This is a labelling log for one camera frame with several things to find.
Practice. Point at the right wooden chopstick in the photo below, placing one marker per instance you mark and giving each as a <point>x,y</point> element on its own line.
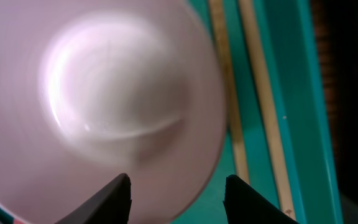
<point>267,106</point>

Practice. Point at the pink bowl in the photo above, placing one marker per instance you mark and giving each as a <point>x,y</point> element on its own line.
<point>93,89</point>

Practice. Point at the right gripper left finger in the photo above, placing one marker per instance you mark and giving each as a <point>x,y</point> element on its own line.
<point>110,205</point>

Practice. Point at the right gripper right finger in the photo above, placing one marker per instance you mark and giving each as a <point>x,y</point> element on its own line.
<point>244,205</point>

